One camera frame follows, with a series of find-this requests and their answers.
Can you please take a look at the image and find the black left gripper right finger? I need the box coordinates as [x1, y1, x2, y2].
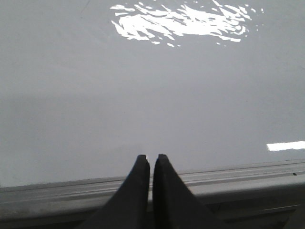
[152, 154, 229, 229]

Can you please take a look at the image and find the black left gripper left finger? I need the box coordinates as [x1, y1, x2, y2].
[81, 155, 150, 229]

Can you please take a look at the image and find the grey whiteboard tray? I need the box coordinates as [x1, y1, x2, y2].
[0, 160, 305, 229]

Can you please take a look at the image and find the white whiteboard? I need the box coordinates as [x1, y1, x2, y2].
[0, 0, 305, 187]

